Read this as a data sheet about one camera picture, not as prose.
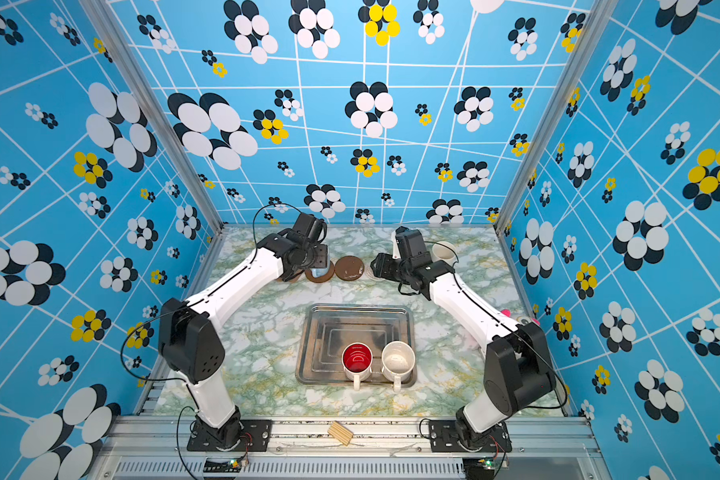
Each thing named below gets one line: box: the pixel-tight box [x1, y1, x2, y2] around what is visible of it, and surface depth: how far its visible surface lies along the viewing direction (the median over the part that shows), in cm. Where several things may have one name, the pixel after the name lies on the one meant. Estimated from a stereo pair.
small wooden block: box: [327, 420, 354, 446], surface depth 75 cm
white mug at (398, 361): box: [382, 340, 416, 392], surface depth 81 cm
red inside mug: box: [342, 342, 373, 391], surface depth 82 cm
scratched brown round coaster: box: [334, 255, 365, 281], surface depth 107 cm
